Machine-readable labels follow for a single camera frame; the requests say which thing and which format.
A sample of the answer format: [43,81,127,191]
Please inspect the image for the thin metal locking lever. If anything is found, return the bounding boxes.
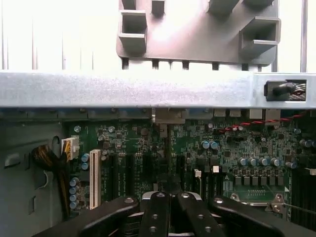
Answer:
[283,203,316,215]

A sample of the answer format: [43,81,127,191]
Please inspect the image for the green motherboard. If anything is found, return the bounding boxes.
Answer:
[61,116,316,223]

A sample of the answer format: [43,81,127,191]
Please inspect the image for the yellow black power wire bundle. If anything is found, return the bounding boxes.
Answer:
[32,138,79,218]

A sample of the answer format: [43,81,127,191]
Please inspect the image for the grey plastic parts rack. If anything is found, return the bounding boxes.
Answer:
[116,0,282,66]

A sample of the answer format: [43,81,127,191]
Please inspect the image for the black plastic block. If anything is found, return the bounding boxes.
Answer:
[263,80,296,102]

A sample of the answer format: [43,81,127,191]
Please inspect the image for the white expansion slot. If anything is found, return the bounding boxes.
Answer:
[89,149,102,210]

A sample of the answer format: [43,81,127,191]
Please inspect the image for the CPU socket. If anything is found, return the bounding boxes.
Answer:
[229,192,284,213]

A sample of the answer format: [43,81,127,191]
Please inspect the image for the red black twisted wire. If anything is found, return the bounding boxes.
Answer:
[214,111,309,134]

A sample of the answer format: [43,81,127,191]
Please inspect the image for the short black expansion slot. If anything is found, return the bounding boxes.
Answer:
[143,154,154,180]

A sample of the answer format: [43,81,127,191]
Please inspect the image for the open black PC case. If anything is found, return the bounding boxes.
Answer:
[0,71,316,237]

